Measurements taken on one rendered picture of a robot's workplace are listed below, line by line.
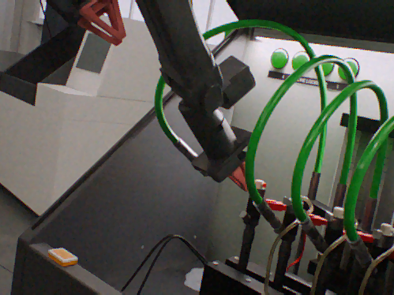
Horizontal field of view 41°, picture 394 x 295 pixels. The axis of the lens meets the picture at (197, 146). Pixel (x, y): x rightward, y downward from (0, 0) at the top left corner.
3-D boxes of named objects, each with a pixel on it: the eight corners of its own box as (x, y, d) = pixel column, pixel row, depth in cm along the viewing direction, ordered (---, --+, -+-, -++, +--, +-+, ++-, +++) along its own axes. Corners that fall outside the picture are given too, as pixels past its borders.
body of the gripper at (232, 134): (259, 141, 88) (241, 106, 84) (216, 181, 85) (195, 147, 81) (236, 133, 93) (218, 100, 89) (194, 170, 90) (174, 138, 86)
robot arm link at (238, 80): (162, 65, 78) (202, 95, 74) (216, 20, 81) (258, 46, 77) (175, 112, 88) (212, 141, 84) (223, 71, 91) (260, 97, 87)
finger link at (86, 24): (133, 35, 96) (100, -8, 94) (139, 27, 89) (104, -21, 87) (103, 57, 94) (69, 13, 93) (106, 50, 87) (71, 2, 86)
